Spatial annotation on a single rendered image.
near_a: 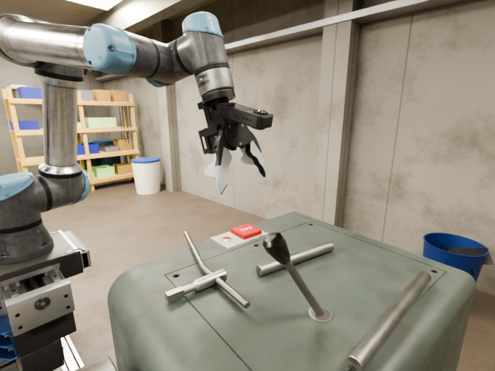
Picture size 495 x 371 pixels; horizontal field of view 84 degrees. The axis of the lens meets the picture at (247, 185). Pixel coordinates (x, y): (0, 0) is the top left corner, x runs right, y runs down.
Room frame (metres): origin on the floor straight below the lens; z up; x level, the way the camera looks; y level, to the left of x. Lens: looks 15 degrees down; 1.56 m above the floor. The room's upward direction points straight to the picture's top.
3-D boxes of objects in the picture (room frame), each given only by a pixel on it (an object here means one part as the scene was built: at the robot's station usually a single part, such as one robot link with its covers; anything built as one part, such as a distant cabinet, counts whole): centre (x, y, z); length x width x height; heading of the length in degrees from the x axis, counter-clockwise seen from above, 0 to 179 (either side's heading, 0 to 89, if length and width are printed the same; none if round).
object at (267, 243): (0.35, -0.04, 1.38); 0.04 x 0.03 x 0.05; 129
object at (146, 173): (5.53, 2.06, 0.34); 0.57 x 0.56 x 0.68; 136
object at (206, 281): (0.43, 0.09, 1.27); 0.12 x 0.02 x 0.02; 127
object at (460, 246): (2.07, -1.73, 0.28); 0.49 x 0.45 x 0.57; 49
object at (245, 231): (0.68, 0.00, 1.26); 0.06 x 0.06 x 0.02; 39
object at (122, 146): (5.69, 3.40, 1.03); 2.21 x 0.60 x 2.06; 136
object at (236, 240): (0.66, 0.02, 1.23); 0.13 x 0.08 x 0.06; 129
